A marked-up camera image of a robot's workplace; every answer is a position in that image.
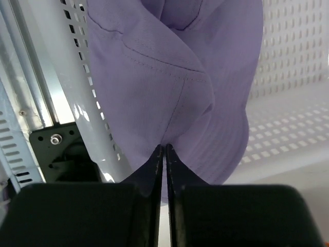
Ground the aluminium mounting rail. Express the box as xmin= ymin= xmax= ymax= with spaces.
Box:
xmin=0 ymin=0 xmax=78 ymax=181

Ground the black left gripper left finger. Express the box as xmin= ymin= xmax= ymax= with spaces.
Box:
xmin=1 ymin=146 xmax=163 ymax=246

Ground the lavender bucket hat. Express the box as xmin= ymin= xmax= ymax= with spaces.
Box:
xmin=87 ymin=1 xmax=263 ymax=185

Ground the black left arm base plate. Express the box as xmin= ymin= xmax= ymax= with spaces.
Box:
xmin=29 ymin=122 xmax=101 ymax=183

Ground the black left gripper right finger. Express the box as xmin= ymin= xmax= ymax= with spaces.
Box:
xmin=166 ymin=145 xmax=325 ymax=246

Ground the slotted grey cable duct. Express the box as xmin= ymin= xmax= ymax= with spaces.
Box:
xmin=1 ymin=85 xmax=44 ymax=192

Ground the white plastic basket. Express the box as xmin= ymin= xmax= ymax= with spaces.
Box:
xmin=56 ymin=1 xmax=328 ymax=184

